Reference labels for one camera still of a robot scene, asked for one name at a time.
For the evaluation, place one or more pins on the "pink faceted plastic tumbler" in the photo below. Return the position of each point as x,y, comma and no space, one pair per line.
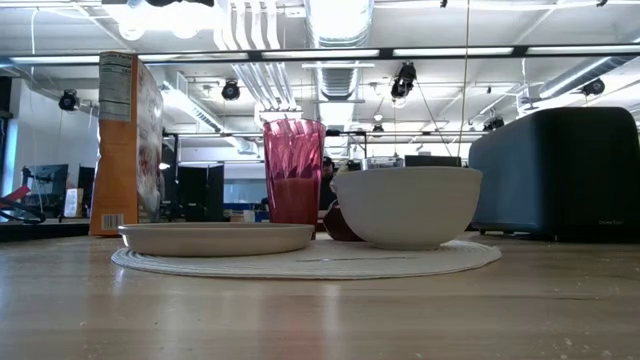
295,170

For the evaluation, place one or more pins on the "dark red apple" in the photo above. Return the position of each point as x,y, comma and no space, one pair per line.
340,225

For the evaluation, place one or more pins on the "white ceramic bowl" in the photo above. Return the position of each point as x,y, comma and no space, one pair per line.
407,210

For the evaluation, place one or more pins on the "white ceramic plate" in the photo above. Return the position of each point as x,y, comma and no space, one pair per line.
215,240

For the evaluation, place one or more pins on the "pumpkin cereal box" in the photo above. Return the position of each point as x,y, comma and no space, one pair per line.
117,165

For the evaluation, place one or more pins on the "person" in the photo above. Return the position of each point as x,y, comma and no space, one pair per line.
328,172

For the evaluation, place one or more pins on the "clear purple plastic tumbler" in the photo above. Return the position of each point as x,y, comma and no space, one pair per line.
382,162

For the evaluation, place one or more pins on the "white woven round placemat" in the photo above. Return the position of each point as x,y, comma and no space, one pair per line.
320,265

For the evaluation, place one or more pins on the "black partition panel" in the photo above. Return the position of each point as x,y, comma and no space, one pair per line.
202,192

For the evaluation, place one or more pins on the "black ceiling spotlight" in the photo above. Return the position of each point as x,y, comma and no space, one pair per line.
68,100
593,87
494,123
404,80
230,90

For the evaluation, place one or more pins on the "dark grey toaster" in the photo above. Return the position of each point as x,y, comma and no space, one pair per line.
555,175

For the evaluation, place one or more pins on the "black computer monitor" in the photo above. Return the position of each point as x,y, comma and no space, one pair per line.
45,180

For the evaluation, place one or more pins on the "silver ceiling air duct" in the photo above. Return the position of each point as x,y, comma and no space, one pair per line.
339,50

